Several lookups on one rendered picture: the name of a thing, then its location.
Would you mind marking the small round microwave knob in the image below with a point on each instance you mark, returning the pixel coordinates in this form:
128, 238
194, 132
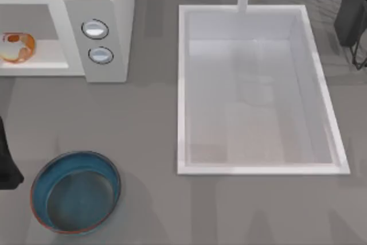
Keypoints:
100, 55

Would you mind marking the blue bowl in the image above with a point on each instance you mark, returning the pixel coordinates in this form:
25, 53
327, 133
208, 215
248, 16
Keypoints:
75, 193

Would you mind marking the white sink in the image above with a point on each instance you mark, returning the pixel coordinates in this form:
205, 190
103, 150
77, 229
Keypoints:
258, 93

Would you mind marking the large round microwave knob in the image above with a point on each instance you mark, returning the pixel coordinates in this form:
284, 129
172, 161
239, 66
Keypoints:
95, 28

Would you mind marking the pale microwave oven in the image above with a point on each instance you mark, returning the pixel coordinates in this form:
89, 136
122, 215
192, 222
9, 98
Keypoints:
114, 4

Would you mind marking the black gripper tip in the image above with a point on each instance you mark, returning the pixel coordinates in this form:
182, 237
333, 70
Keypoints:
7, 161

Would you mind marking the black folding stand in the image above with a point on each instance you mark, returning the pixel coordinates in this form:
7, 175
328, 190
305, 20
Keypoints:
351, 18

